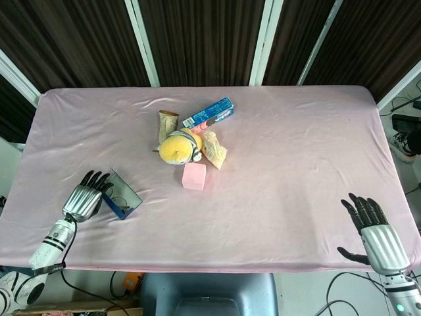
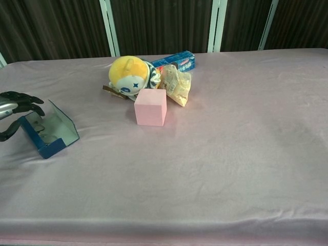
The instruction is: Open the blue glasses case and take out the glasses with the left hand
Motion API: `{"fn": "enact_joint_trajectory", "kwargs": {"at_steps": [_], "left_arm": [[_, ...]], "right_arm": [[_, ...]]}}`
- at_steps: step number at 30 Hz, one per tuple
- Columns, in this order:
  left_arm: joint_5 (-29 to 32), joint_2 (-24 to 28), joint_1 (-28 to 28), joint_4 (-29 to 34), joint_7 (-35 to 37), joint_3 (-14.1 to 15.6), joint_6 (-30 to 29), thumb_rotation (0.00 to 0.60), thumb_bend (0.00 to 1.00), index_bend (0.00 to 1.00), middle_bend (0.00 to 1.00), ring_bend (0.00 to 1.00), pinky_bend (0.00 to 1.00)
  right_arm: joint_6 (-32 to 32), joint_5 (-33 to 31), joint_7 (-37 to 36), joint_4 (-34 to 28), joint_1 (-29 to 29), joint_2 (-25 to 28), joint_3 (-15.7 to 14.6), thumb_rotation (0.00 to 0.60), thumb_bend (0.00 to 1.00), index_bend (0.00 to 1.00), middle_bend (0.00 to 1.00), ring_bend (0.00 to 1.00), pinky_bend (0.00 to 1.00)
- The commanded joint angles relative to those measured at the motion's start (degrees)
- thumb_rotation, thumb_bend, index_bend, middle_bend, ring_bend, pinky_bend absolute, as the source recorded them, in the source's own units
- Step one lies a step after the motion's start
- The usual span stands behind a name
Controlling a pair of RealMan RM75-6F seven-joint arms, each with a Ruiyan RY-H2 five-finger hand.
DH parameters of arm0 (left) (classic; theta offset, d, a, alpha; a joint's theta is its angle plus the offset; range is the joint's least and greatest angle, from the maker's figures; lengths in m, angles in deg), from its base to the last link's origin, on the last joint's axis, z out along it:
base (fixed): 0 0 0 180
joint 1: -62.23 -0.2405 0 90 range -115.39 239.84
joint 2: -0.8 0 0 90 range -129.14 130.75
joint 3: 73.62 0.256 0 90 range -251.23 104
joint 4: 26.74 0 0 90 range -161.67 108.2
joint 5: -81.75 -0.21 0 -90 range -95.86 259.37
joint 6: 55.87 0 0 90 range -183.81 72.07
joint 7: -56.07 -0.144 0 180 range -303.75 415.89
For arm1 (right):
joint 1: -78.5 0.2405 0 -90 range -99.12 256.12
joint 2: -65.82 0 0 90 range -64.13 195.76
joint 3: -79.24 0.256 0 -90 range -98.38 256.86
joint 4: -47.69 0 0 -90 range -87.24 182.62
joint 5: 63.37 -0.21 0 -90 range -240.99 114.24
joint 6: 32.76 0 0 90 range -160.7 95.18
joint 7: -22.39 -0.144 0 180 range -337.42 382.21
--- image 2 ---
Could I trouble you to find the blue cardboard snack box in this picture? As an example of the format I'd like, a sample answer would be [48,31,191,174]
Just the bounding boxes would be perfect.
[151,50,197,73]

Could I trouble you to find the clear bag of snacks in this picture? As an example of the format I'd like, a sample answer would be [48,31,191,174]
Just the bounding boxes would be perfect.
[160,64,193,107]

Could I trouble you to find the pink tablecloth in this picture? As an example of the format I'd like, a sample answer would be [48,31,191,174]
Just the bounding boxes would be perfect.
[0,48,328,243]

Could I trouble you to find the thin metal eyeglasses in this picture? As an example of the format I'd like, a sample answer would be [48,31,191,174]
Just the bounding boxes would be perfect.
[32,119,59,144]

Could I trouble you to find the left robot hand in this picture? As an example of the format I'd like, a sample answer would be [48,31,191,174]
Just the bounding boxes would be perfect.
[0,91,46,142]

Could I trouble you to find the yellow plush toy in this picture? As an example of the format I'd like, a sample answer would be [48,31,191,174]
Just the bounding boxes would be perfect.
[107,55,162,99]

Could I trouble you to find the blue glasses case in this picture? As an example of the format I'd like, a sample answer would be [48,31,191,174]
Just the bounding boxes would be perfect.
[19,99,80,159]

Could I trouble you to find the dark folding screen panel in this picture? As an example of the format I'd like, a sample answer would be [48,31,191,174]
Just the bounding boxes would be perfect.
[0,0,117,69]
[106,0,218,57]
[261,0,328,51]
[216,0,275,53]

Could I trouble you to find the brown snack wrapper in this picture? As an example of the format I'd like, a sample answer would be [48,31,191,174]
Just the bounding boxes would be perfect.
[102,85,129,99]

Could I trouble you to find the pink foam cube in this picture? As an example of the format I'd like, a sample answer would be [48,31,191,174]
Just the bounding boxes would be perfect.
[134,89,168,127]

